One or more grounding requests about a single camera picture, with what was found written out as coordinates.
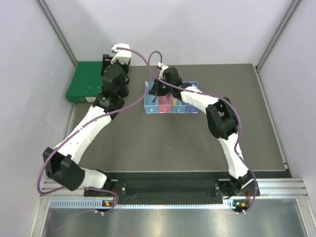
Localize purple plastic bin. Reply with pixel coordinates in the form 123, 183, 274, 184
185, 81, 199, 114

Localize light blue end bin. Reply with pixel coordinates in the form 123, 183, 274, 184
144, 81, 159, 114

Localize dark green ring binder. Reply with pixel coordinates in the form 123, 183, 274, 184
66, 61, 102, 103

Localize aluminium rail frame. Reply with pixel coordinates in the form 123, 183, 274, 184
39, 178, 308, 202

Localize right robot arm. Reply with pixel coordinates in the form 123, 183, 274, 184
150, 63, 258, 197

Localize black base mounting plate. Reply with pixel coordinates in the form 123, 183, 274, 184
83, 170, 260, 205

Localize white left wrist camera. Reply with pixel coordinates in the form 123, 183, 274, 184
111, 43, 131, 65

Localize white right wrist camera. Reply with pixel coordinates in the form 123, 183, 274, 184
157, 62, 169, 79

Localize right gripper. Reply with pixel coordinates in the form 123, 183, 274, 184
150, 77, 173, 97

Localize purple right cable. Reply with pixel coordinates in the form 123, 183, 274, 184
147, 50, 259, 215

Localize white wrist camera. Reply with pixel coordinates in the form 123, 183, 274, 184
111, 43, 131, 65
157, 62, 169, 79

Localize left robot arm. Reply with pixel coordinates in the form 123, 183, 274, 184
43, 51, 131, 196

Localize slotted cable duct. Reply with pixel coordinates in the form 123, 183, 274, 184
49, 199, 246, 209

